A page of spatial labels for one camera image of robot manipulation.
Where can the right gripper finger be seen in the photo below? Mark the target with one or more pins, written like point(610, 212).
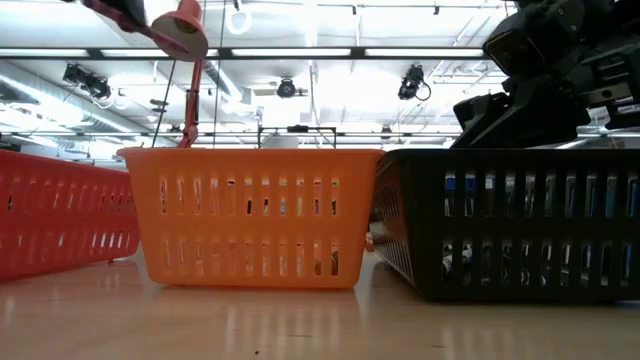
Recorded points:
point(525, 122)

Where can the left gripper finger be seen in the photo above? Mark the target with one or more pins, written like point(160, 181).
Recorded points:
point(127, 10)

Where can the black crayon grey wrapper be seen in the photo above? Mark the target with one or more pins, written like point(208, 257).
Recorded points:
point(465, 257)

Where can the orange plastic basket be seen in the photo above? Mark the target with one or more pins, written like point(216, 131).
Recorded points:
point(250, 162)

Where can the black ceiling spotlight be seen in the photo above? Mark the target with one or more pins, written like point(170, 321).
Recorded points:
point(411, 82)
point(87, 80)
point(286, 88)

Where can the black plastic basket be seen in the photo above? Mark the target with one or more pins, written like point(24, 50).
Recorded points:
point(525, 230)

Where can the red desk lamp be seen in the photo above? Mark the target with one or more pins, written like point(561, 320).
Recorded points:
point(192, 100)

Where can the red plastic basket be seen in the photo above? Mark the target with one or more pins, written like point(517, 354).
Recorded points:
point(50, 165)

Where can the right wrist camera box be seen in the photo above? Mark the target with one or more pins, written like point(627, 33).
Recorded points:
point(515, 52)

